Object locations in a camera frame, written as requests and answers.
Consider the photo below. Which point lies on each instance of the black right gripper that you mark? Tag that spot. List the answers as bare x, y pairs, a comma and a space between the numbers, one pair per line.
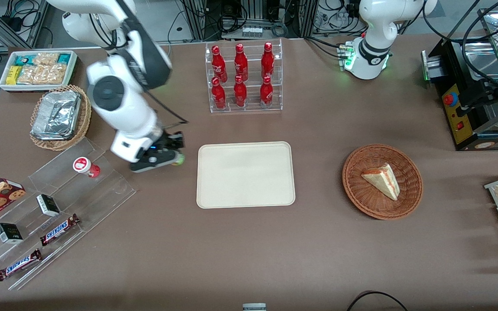
172, 141

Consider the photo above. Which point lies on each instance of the green gum bottle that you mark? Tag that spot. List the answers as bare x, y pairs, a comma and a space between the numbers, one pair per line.
180, 159

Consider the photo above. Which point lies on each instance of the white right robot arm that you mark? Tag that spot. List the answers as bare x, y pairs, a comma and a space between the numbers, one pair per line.
123, 108

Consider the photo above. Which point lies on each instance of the beige rectangular tray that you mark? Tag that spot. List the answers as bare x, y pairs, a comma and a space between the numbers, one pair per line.
245, 175

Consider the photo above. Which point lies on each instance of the red gum bottle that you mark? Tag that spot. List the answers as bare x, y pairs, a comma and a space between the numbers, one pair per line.
83, 165

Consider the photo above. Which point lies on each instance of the red cola bottle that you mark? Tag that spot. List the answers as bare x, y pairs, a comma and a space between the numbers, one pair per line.
241, 62
218, 65
218, 96
267, 60
240, 93
266, 93

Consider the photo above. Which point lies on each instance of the clear acrylic bottle rack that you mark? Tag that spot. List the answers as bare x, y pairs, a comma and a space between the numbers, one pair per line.
251, 108

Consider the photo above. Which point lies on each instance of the clear acrylic stepped display stand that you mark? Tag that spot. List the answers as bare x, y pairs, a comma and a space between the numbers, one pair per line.
97, 194

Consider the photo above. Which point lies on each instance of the light wicker basket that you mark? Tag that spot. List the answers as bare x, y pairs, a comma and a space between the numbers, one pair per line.
84, 116

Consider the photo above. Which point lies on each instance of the silver foil container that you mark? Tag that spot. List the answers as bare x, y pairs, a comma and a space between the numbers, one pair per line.
56, 114

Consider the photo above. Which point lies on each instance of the white plastic snack bin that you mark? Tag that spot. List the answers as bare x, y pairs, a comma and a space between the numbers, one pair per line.
71, 71

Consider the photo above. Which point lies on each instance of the white power strip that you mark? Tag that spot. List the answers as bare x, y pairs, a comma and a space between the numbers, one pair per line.
252, 31

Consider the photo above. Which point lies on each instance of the teal snack packet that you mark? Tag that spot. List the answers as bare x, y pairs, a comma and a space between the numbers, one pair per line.
64, 58
25, 59

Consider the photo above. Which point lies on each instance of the small black box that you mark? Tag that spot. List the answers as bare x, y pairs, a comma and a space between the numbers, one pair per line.
48, 205
9, 233

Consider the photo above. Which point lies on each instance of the Snickers chocolate bar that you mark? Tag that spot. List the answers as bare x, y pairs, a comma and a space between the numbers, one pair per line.
59, 230
19, 264

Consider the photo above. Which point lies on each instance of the large peanut brittle bag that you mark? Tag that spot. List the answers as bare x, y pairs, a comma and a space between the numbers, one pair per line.
41, 74

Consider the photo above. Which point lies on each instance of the small peanut brittle bag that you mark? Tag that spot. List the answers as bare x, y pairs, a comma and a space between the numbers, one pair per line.
46, 59

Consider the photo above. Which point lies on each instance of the yellow snack packet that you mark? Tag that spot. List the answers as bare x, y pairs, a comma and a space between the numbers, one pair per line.
14, 75

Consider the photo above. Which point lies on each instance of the small grey device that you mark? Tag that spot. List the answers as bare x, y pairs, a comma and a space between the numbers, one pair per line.
254, 307

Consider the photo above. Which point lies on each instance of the round brown wicker basket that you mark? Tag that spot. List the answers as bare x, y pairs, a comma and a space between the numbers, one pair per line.
361, 194

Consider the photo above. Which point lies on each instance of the wrapped sandwich wedge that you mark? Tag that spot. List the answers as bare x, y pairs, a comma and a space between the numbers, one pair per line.
383, 180

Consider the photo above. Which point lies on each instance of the black sealing machine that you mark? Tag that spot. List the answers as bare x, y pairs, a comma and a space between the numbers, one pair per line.
469, 86

